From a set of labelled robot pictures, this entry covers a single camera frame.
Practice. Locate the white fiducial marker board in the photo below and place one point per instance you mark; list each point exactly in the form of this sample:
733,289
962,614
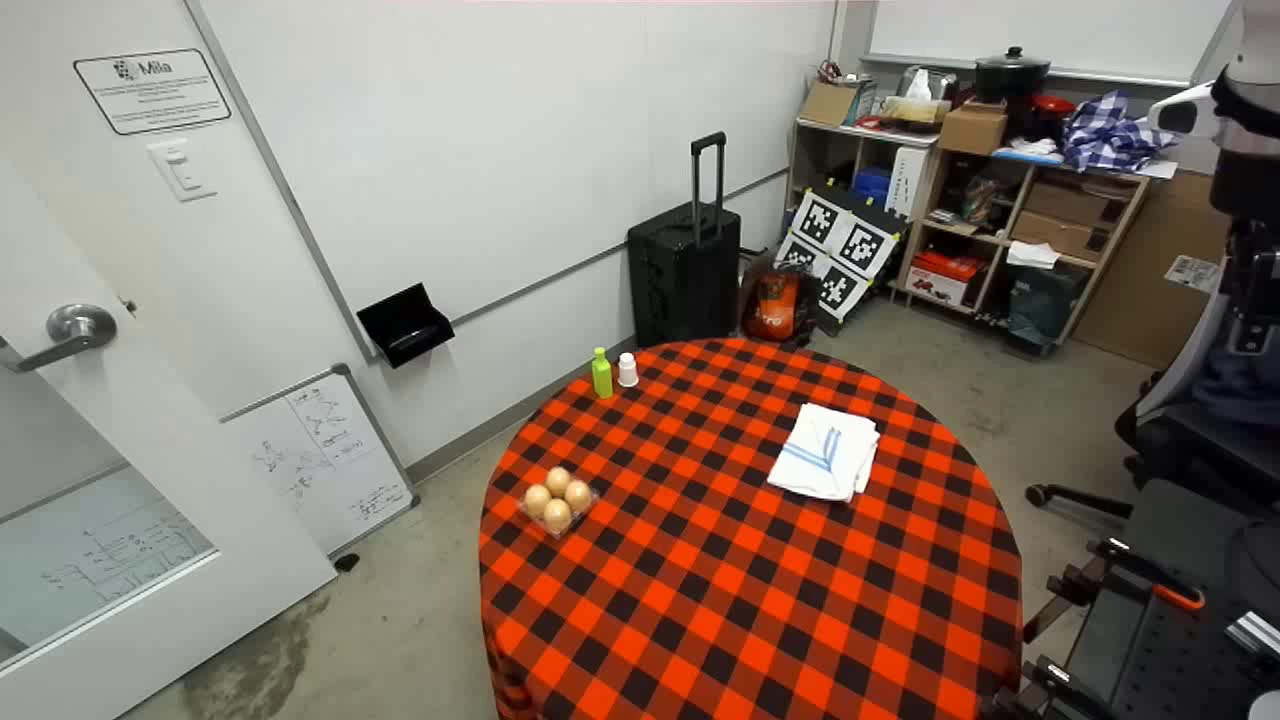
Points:
840,244

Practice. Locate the black cooking pot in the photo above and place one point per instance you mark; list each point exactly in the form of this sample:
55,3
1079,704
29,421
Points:
1009,73

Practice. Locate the orange black bag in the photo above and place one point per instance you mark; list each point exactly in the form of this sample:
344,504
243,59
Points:
776,310

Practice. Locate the black rolling suitcase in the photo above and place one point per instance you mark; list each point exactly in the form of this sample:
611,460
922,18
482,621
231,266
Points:
680,281

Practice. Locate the wide brown cardboard box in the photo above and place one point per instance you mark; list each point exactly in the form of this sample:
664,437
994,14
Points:
1065,219

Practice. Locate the white paper stack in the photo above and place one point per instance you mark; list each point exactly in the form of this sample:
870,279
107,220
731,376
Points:
1032,254

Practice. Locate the round red plaid table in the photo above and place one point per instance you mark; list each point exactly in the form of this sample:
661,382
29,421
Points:
744,586

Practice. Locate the white light switch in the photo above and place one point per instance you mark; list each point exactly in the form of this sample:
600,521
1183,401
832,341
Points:
183,171

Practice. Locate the wooden shelf unit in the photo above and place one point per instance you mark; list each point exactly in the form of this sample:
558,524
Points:
855,134

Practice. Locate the large brown cardboard panel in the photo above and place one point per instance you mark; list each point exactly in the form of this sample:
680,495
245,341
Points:
1145,302

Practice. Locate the small green bottle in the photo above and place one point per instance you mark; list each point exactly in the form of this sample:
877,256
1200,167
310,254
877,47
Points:
600,376

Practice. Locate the white door with glass panel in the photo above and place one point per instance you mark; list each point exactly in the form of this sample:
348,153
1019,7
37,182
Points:
134,442

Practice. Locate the white box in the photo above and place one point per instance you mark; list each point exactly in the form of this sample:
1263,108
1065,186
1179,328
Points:
911,182

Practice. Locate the small leaning whiteboard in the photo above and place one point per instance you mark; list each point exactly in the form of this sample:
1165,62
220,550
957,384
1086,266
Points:
320,460

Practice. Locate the open tan cardboard box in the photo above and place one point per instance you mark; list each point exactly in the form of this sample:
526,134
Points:
825,105

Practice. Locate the beige egg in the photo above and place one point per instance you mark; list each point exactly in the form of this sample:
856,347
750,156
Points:
537,502
558,483
579,495
558,517

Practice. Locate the small white bottle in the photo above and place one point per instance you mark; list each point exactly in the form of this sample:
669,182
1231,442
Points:
630,373

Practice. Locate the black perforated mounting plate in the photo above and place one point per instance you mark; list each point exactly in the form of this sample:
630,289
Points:
1160,666

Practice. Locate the tan tissue box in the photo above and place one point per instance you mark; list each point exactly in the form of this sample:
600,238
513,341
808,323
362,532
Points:
912,108

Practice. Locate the white wall sign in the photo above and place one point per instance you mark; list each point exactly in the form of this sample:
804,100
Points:
151,88

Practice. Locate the black wall tray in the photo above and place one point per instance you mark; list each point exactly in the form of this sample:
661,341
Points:
405,325

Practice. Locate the dark green bag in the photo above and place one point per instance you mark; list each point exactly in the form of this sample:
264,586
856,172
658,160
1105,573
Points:
1043,310

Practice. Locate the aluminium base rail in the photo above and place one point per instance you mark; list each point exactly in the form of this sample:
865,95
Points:
1255,635

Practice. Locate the blue white patterned cloth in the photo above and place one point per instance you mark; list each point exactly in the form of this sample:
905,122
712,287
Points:
1111,137

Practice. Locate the blue container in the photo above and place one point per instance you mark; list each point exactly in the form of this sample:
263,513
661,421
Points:
870,186

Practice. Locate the white towel with blue stripes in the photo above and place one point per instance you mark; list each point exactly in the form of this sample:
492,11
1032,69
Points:
825,460

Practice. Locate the grey black office chair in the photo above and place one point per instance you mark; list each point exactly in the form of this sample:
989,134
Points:
1200,447

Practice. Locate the red container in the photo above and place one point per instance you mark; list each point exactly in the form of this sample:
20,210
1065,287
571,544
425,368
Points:
1051,114

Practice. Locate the cluster of pale balls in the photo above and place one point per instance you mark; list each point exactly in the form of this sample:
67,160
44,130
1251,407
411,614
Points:
586,521

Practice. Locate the red storage box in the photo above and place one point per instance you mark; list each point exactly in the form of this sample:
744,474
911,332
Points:
944,279

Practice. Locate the small brown cardboard box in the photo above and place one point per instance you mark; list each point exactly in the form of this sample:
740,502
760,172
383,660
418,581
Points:
975,130

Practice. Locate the paper sheet on cardboard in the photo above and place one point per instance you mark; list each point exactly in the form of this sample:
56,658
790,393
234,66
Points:
1188,275

